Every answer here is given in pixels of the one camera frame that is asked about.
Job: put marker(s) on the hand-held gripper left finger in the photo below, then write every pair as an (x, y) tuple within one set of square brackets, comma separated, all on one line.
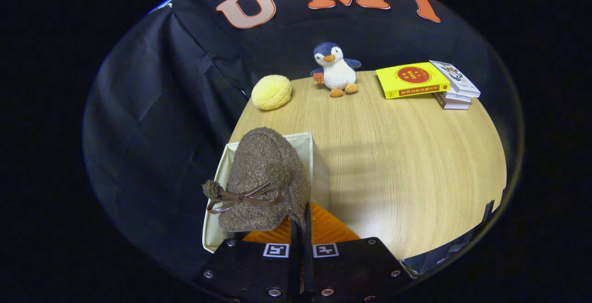
[(294, 266)]

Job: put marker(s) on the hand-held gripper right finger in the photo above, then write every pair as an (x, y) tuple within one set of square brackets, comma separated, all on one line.
[(308, 256)]

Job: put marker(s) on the cream fabric storage box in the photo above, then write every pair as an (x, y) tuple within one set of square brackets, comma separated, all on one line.
[(319, 173)]

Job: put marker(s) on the brown fuzzy shoe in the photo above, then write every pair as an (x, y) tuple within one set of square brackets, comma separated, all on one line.
[(263, 164)]

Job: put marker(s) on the yellow plush bread toy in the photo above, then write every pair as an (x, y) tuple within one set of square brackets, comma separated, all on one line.
[(271, 92)]

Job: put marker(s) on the plush penguin toy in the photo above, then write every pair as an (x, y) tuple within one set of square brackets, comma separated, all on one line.
[(338, 72)]

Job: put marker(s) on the black backdrop cloth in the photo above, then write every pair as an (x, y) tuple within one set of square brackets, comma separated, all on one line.
[(162, 132)]

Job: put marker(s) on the yellow book red circle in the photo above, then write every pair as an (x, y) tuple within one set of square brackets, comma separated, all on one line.
[(411, 78)]

